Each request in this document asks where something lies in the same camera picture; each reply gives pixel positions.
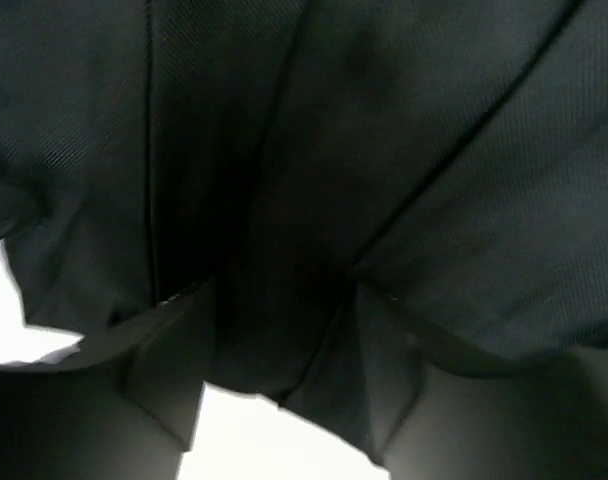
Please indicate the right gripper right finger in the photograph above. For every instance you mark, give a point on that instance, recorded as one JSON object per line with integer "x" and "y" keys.
{"x": 437, "y": 408}

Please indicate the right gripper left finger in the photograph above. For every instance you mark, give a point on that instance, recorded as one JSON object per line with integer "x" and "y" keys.
{"x": 123, "y": 406}

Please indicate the black pleated skirt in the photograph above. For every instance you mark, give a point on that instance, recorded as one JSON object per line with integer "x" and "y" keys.
{"x": 451, "y": 155}

